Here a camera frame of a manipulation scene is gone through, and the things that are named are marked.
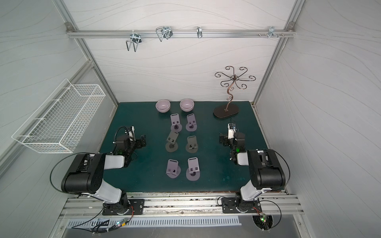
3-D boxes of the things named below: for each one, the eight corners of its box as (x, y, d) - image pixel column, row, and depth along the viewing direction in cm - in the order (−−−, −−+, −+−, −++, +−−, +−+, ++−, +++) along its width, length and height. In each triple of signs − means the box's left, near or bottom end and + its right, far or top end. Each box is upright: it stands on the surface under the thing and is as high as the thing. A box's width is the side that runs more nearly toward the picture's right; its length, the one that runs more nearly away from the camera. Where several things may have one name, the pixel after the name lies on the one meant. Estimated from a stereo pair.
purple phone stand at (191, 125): (186, 131, 105) (185, 122, 97) (186, 122, 111) (186, 113, 103) (196, 131, 105) (197, 122, 97) (196, 122, 111) (197, 113, 103)
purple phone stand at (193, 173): (186, 180, 84) (186, 174, 76) (187, 164, 91) (186, 157, 82) (199, 180, 84) (199, 174, 76) (198, 164, 91) (199, 157, 82)
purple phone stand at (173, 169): (168, 178, 85) (165, 172, 78) (169, 166, 90) (167, 159, 82) (180, 178, 85) (179, 172, 78) (181, 166, 90) (179, 159, 82)
